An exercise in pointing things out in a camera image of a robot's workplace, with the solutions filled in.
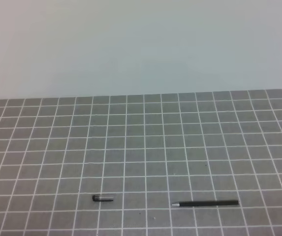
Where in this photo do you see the black clear pen cap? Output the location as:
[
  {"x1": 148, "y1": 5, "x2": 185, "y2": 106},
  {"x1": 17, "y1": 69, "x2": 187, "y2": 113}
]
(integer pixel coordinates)
[{"x1": 92, "y1": 194, "x2": 114, "y2": 202}]

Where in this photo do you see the black pen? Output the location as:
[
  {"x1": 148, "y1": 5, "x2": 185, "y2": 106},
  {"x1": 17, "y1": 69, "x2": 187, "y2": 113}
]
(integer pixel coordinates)
[{"x1": 171, "y1": 200, "x2": 239, "y2": 207}]

